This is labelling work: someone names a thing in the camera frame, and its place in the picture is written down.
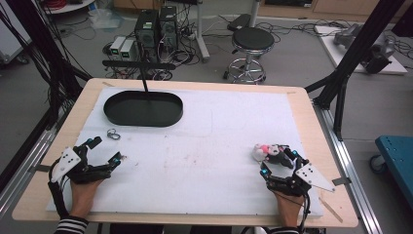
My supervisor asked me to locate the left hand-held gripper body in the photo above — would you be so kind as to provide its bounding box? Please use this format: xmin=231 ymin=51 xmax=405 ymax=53
xmin=48 ymin=144 xmax=114 ymax=184

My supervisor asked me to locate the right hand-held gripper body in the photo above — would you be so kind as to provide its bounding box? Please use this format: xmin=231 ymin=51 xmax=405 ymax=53
xmin=266 ymin=156 xmax=336 ymax=198

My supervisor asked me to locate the black white plush toy pendant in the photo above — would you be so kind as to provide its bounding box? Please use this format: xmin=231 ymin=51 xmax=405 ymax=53
xmin=252 ymin=143 xmax=293 ymax=170

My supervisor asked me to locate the metal key ring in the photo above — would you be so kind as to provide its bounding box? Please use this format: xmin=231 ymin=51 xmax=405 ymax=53
xmin=106 ymin=128 xmax=122 ymax=141

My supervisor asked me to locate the black oval tray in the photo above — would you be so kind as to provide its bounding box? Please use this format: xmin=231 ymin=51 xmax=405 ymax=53
xmin=101 ymin=59 xmax=185 ymax=129

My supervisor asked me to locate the person's right hand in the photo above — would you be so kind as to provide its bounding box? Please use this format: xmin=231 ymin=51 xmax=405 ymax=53
xmin=273 ymin=190 xmax=306 ymax=228

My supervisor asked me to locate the person's left hand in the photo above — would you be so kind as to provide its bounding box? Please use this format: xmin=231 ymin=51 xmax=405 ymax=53
xmin=69 ymin=178 xmax=105 ymax=219

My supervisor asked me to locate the grey tape piece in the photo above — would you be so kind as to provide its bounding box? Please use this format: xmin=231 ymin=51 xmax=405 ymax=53
xmin=28 ymin=164 xmax=53 ymax=174
xmin=331 ymin=176 xmax=353 ymax=187

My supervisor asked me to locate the thin wooden stick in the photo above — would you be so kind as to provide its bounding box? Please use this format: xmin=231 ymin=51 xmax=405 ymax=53
xmin=318 ymin=196 xmax=344 ymax=224

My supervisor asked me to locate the white foam mat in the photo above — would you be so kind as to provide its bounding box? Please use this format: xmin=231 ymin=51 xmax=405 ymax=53
xmin=46 ymin=86 xmax=325 ymax=218

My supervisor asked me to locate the small white power box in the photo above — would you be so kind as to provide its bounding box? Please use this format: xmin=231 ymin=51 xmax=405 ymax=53
xmin=119 ymin=38 xmax=138 ymax=61
xmin=109 ymin=35 xmax=127 ymax=57

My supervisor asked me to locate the blue cart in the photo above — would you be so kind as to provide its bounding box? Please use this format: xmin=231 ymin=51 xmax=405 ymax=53
xmin=369 ymin=135 xmax=413 ymax=211

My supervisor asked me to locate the black computer tower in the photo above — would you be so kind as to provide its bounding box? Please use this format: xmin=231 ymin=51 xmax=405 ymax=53
xmin=133 ymin=9 xmax=161 ymax=63
xmin=158 ymin=5 xmax=180 ymax=52

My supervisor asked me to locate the black round stool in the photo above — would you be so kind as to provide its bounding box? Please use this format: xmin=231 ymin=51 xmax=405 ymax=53
xmin=222 ymin=26 xmax=277 ymax=86

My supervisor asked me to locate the clear plastic bag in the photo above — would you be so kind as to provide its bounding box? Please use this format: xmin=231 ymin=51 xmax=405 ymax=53
xmin=88 ymin=7 xmax=125 ymax=31

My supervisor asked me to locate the white board with grey devices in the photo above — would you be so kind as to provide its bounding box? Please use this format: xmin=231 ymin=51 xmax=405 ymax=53
xmin=313 ymin=22 xmax=409 ymax=76

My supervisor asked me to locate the round white table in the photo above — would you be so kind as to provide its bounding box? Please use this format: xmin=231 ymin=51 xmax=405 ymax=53
xmin=41 ymin=0 xmax=96 ymax=16

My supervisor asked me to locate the flat black box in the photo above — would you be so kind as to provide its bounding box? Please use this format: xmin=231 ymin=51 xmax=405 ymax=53
xmin=226 ymin=13 xmax=251 ymax=32

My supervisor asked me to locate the white desk leg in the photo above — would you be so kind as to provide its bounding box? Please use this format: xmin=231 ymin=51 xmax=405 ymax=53
xmin=194 ymin=0 xmax=211 ymax=63

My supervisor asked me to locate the right hand-held gripper cable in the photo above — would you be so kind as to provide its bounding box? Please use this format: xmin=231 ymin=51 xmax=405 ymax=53
xmin=296 ymin=192 xmax=312 ymax=233

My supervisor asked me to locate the hand-held gripper cable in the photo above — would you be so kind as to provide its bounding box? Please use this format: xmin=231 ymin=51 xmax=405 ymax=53
xmin=296 ymin=192 xmax=312 ymax=233
xmin=47 ymin=159 xmax=72 ymax=219

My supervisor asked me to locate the left hand-held gripper cable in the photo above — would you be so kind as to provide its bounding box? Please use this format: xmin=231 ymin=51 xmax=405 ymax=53
xmin=47 ymin=159 xmax=72 ymax=219

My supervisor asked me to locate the aluminium rail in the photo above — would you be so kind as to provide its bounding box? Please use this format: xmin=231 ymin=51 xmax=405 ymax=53
xmin=312 ymin=100 xmax=385 ymax=234
xmin=0 ymin=125 xmax=64 ymax=215

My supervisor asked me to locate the black metal frame stand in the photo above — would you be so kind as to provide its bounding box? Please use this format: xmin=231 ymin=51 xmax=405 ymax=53
xmin=304 ymin=0 xmax=413 ymax=141
xmin=0 ymin=0 xmax=94 ymax=193

